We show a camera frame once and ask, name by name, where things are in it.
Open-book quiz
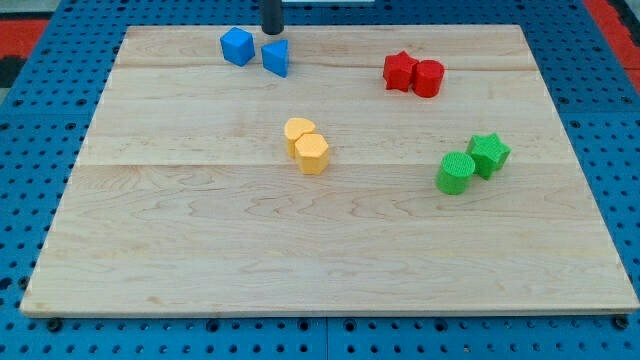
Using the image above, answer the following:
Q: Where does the green cylinder block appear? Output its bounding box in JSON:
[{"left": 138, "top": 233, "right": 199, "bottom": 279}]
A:
[{"left": 436, "top": 152, "right": 475, "bottom": 195}]

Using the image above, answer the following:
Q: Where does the red cylinder block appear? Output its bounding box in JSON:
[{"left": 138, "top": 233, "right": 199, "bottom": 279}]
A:
[{"left": 412, "top": 60, "right": 445, "bottom": 98}]

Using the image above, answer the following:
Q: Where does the red star block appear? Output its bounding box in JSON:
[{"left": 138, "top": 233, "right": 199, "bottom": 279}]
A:
[{"left": 383, "top": 51, "right": 418, "bottom": 92}]

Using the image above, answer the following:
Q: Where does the yellow hexagon block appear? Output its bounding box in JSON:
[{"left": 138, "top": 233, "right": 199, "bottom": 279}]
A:
[{"left": 294, "top": 133, "right": 329, "bottom": 175}]

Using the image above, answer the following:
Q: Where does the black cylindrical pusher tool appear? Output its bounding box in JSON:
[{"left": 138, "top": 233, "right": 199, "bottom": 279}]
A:
[{"left": 260, "top": 0, "right": 284, "bottom": 35}]

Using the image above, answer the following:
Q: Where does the green star block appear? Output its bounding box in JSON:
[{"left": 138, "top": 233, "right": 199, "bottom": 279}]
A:
[{"left": 466, "top": 133, "right": 511, "bottom": 180}]

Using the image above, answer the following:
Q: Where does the blue triangle block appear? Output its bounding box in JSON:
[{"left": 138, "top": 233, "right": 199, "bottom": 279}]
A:
[{"left": 261, "top": 39, "right": 289, "bottom": 78}]

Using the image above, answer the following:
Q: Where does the wooden board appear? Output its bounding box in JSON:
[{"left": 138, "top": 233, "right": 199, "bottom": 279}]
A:
[{"left": 21, "top": 25, "right": 639, "bottom": 318}]

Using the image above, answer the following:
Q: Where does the blue cube block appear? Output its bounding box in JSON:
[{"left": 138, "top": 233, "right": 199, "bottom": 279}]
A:
[{"left": 220, "top": 27, "right": 255, "bottom": 66}]

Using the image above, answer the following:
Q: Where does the yellow heart block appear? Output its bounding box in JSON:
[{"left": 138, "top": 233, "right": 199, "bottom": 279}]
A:
[{"left": 284, "top": 117, "right": 316, "bottom": 158}]

